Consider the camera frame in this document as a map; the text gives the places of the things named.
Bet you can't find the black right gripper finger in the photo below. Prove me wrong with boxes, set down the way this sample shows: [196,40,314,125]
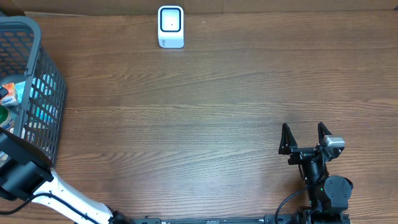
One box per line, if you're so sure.
[279,123,298,155]
[318,122,332,146]

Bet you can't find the green lid jar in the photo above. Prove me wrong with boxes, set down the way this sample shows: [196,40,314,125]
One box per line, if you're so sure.
[0,105,15,131]

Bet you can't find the teal gum packet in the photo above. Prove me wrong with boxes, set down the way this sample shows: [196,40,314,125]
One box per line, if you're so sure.
[29,73,59,123]

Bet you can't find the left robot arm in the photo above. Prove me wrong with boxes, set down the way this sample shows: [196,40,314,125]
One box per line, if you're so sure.
[1,128,131,224]

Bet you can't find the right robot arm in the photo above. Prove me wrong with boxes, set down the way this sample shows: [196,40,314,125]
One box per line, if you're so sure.
[274,122,353,224]

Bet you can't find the white barcode scanner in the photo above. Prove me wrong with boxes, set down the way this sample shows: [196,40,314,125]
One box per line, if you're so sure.
[157,5,185,49]

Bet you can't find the grey plastic shopping basket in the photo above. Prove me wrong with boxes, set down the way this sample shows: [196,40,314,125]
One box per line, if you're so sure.
[1,16,67,162]

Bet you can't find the orange snack packet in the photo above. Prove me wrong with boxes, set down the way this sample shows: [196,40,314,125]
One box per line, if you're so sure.
[1,83,19,108]

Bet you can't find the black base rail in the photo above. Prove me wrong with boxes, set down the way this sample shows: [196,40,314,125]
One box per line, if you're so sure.
[130,214,351,224]

